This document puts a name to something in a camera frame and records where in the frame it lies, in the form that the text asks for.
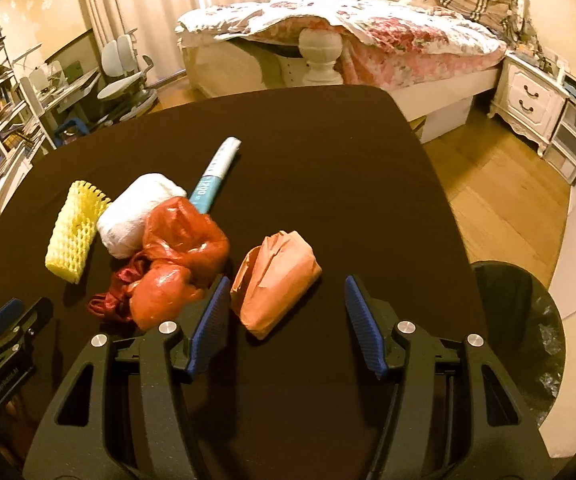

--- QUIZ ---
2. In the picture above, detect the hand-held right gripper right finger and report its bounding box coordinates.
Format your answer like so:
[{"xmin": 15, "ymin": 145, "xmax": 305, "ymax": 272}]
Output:
[{"xmin": 344, "ymin": 275, "xmax": 553, "ymax": 480}]

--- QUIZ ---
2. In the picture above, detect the blue and white tube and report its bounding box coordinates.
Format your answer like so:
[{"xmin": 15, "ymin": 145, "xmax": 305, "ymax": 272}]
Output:
[{"xmin": 188, "ymin": 137, "xmax": 243, "ymax": 216}]

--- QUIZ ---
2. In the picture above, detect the floral quilt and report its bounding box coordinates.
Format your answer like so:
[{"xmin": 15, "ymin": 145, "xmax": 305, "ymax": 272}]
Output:
[{"xmin": 175, "ymin": 0, "xmax": 508, "ymax": 68}]

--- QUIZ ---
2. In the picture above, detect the red plastic bag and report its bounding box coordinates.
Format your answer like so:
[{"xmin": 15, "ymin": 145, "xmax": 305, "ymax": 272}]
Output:
[{"xmin": 88, "ymin": 196, "xmax": 231, "ymax": 332}]

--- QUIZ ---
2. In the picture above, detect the blue stool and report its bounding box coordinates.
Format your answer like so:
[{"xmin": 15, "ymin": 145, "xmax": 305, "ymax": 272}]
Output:
[{"xmin": 53, "ymin": 117, "xmax": 92, "ymax": 144}]

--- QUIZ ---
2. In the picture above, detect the yellow foam fruit net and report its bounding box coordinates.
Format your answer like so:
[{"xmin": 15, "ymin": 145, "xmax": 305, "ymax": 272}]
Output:
[{"xmin": 45, "ymin": 180, "xmax": 113, "ymax": 285}]

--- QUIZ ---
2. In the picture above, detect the white bed post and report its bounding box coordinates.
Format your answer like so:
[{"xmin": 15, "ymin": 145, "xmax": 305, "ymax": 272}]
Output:
[{"xmin": 299, "ymin": 27, "xmax": 343, "ymax": 87}]

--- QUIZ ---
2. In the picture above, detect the orange paper bag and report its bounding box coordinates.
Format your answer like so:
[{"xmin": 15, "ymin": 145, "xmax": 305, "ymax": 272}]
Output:
[{"xmin": 230, "ymin": 230, "xmax": 323, "ymax": 340}]

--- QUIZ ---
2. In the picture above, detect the grey desk chair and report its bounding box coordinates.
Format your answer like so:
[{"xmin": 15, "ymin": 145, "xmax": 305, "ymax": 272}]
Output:
[{"xmin": 97, "ymin": 35, "xmax": 159, "ymax": 117}]

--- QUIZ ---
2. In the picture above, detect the white bed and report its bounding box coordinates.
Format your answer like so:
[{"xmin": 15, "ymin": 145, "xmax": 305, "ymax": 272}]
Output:
[{"xmin": 175, "ymin": 0, "xmax": 528, "ymax": 143}]

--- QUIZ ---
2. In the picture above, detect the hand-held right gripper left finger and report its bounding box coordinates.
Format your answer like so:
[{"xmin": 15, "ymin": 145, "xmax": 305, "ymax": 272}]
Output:
[{"xmin": 23, "ymin": 275, "xmax": 232, "ymax": 480}]

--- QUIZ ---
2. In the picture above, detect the white desk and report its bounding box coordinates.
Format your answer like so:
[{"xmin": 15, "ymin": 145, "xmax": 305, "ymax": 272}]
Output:
[{"xmin": 15, "ymin": 60, "xmax": 104, "ymax": 131}]

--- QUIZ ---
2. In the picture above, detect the white storage box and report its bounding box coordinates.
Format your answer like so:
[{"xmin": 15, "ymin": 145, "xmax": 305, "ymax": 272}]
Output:
[{"xmin": 418, "ymin": 95, "xmax": 474, "ymax": 143}]

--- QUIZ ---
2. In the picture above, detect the white nightstand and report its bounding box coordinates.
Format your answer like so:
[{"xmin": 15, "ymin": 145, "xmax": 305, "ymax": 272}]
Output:
[{"xmin": 488, "ymin": 52, "xmax": 568, "ymax": 156}]

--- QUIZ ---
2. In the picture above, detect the white bookshelf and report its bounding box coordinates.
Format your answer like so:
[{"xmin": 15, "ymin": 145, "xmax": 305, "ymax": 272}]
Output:
[{"xmin": 0, "ymin": 10, "xmax": 58, "ymax": 241}]

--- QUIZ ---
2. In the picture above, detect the plastic drawer unit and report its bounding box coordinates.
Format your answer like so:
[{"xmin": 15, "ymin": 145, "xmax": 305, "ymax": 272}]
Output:
[{"xmin": 542, "ymin": 100, "xmax": 576, "ymax": 186}]

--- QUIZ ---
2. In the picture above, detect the white tissue wad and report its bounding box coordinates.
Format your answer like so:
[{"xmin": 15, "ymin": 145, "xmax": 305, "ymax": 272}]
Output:
[{"xmin": 97, "ymin": 173, "xmax": 189, "ymax": 260}]

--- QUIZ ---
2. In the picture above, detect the clutter on nightstand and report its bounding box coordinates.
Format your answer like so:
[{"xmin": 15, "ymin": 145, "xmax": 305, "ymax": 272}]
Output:
[{"xmin": 510, "ymin": 20, "xmax": 576, "ymax": 106}]

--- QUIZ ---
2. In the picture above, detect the trash bin with black bag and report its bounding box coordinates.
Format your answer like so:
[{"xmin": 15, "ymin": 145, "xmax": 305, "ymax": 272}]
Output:
[{"xmin": 470, "ymin": 260, "xmax": 566, "ymax": 428}]

